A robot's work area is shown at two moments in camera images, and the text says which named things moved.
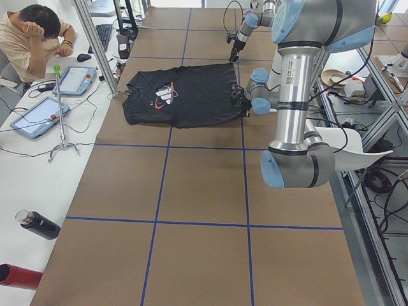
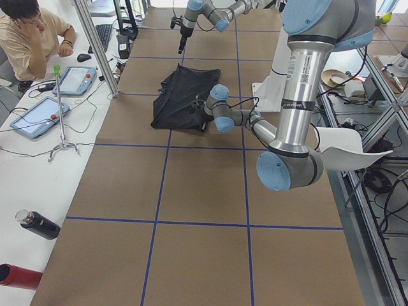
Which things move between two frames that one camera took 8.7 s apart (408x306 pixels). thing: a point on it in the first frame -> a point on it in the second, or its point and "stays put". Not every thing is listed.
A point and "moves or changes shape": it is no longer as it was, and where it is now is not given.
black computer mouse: [82, 57] stays put
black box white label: [123, 46] stays put
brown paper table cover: [167, 215] stays put
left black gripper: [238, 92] -> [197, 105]
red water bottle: [20, 278] stays put
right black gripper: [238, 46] -> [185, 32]
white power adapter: [354, 88] stays put
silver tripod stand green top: [64, 143] stays put
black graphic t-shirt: [187, 96] moves or changes shape
